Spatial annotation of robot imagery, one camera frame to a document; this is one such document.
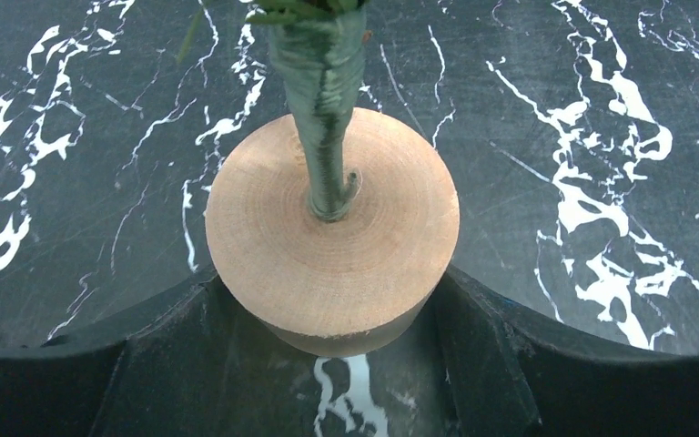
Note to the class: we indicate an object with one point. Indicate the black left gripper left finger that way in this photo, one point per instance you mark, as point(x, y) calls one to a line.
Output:
point(158, 368)

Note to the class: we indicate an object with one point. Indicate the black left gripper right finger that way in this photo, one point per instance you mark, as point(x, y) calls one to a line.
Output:
point(516, 372)

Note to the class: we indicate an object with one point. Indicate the small green christmas tree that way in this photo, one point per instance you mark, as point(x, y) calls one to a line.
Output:
point(333, 224)

